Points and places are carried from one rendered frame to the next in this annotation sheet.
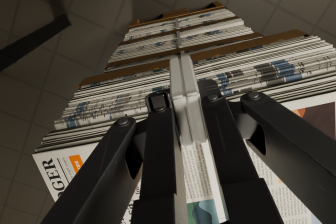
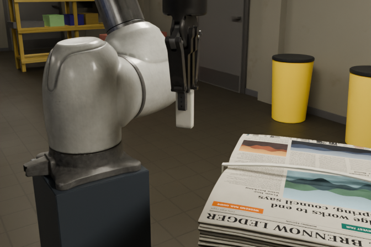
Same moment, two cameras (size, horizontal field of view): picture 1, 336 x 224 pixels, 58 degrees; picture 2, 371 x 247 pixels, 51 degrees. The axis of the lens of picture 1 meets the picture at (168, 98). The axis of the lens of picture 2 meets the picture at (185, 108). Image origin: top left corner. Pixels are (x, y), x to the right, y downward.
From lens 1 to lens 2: 71 cm
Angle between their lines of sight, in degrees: 87
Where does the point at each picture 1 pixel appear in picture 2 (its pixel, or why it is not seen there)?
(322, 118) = (250, 142)
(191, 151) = (244, 172)
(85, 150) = (212, 197)
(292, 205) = (306, 156)
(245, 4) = not seen: outside the picture
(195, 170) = (259, 174)
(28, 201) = not seen: outside the picture
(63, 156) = (210, 207)
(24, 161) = not seen: outside the picture
